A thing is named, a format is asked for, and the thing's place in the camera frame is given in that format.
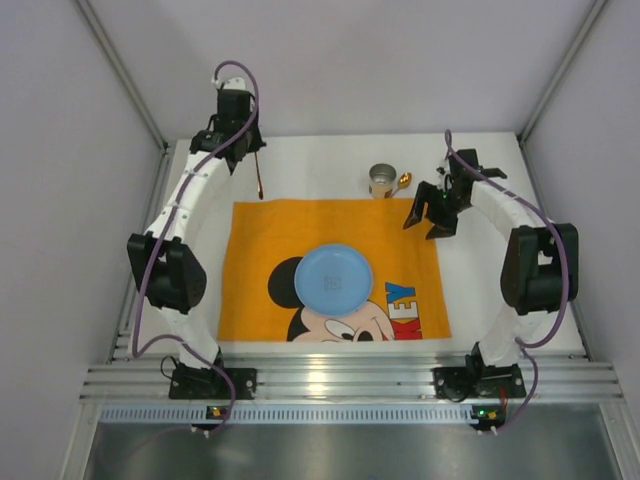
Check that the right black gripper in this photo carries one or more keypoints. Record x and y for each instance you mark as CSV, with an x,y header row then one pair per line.
x,y
442,210

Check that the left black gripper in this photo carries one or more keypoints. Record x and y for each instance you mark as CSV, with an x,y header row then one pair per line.
x,y
239,151

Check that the small metal cup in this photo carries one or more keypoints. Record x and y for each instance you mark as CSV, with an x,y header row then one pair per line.
x,y
382,180

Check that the copper fork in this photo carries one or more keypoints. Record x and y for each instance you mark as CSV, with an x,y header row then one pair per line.
x,y
260,188

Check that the blue plastic plate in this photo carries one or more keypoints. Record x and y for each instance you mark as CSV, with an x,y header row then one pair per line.
x,y
333,280

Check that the orange Mickey Mouse cloth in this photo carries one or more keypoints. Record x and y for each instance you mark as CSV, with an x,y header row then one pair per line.
x,y
268,241

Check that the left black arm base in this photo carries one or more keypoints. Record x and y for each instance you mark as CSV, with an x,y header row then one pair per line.
x,y
188,383

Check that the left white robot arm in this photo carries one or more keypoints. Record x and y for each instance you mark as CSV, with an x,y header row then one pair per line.
x,y
170,279

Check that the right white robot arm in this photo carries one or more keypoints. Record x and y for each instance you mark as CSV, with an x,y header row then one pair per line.
x,y
540,271

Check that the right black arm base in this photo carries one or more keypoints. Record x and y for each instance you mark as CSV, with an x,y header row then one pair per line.
x,y
477,380

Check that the copper spoon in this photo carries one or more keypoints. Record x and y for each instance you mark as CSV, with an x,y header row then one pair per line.
x,y
403,182

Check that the perforated cable duct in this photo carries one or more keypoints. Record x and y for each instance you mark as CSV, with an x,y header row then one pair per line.
x,y
280,414

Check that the aluminium mounting rail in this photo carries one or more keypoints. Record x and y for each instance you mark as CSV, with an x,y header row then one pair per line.
x,y
396,373

